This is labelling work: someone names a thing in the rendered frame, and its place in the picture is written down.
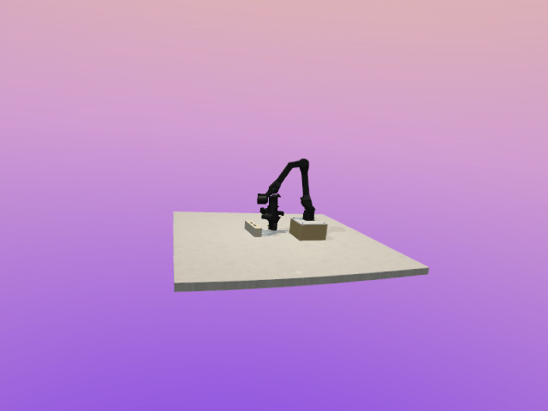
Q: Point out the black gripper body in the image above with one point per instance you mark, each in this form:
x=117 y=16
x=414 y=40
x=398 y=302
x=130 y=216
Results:
x=273 y=212

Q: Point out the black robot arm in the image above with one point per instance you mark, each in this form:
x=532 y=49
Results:
x=306 y=201

